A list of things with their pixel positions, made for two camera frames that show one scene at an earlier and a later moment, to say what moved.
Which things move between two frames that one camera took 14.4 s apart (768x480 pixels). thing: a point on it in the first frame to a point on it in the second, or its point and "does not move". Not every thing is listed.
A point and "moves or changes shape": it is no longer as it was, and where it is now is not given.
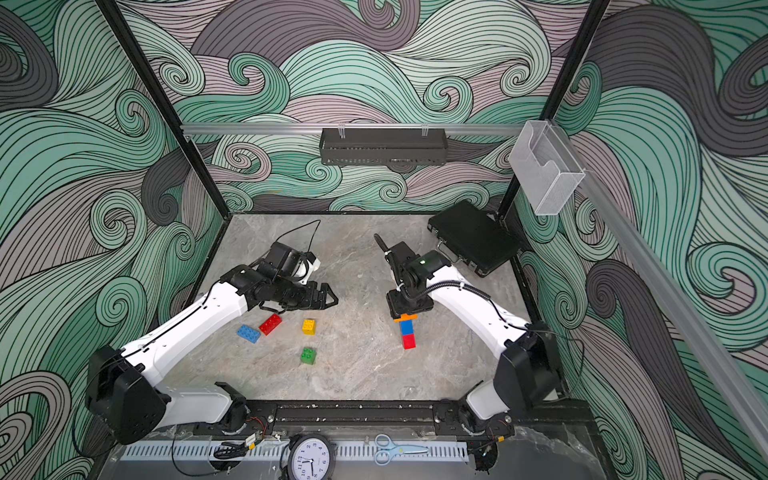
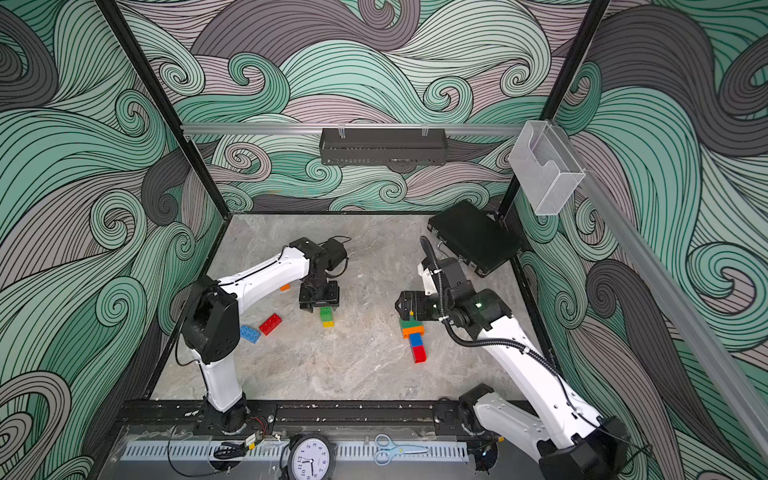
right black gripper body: x=405 y=302 to x=429 y=306
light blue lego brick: x=248 y=333 does not move
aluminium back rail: x=346 y=127 does not move
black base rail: x=408 y=416 does not move
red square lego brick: x=408 y=341 to x=419 y=354
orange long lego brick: x=406 y=317 moves or changes shape
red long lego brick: x=270 y=325 does not move
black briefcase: x=476 y=235 does not move
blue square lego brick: x=407 y=327 to x=416 y=339
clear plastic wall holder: x=546 y=169 does not move
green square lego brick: x=308 y=355 to x=326 y=313
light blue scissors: x=389 y=449 does not move
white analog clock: x=311 y=457 does not move
